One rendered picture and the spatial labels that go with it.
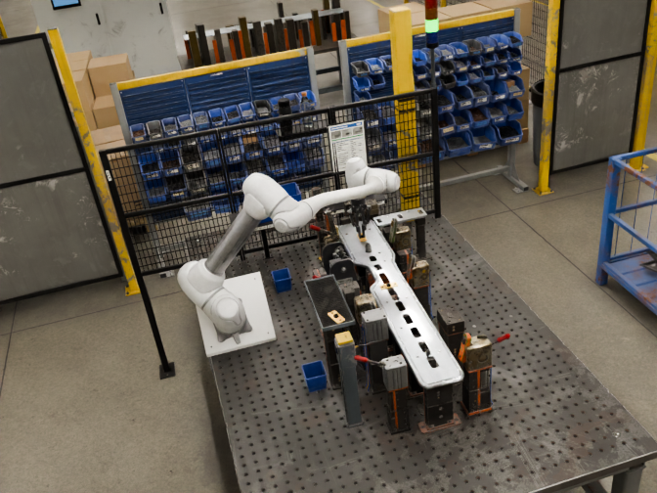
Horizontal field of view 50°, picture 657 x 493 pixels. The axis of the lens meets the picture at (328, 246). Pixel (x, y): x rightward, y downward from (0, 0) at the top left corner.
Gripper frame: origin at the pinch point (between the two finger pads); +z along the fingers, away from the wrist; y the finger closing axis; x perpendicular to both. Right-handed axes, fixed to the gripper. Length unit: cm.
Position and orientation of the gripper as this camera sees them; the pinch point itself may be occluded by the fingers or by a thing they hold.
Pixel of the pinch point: (361, 231)
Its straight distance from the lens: 369.3
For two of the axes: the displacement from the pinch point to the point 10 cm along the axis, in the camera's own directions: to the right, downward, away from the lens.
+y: 9.7, -2.1, 1.5
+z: 1.1, 8.5, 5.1
